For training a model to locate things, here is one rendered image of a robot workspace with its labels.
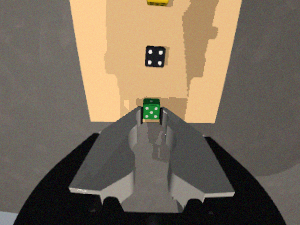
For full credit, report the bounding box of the green die with white pips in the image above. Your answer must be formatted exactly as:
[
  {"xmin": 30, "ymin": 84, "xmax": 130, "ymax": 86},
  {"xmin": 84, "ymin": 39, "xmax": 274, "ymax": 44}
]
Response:
[{"xmin": 143, "ymin": 98, "xmax": 160, "ymax": 120}]

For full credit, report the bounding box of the yellow die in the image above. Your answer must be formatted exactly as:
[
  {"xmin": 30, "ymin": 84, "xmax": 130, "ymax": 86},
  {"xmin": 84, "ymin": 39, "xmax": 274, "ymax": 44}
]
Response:
[{"xmin": 147, "ymin": 0, "xmax": 169, "ymax": 7}]

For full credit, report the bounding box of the black die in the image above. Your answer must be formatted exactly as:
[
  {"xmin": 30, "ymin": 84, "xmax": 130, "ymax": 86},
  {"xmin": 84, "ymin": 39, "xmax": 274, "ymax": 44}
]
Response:
[{"xmin": 145, "ymin": 46, "xmax": 166, "ymax": 68}]

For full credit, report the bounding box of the peach flat mat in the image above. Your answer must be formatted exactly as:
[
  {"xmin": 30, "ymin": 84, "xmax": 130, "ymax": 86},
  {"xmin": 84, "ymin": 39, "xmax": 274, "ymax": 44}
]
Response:
[{"xmin": 70, "ymin": 0, "xmax": 242, "ymax": 123}]

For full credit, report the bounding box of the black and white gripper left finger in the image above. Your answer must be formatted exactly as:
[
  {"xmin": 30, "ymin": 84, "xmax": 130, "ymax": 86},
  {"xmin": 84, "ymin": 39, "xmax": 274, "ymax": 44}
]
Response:
[{"xmin": 13, "ymin": 106, "xmax": 143, "ymax": 225}]

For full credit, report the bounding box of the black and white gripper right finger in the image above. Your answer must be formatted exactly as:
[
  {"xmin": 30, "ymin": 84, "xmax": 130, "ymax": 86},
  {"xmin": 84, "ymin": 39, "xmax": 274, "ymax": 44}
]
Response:
[{"xmin": 159, "ymin": 107, "xmax": 286, "ymax": 225}]

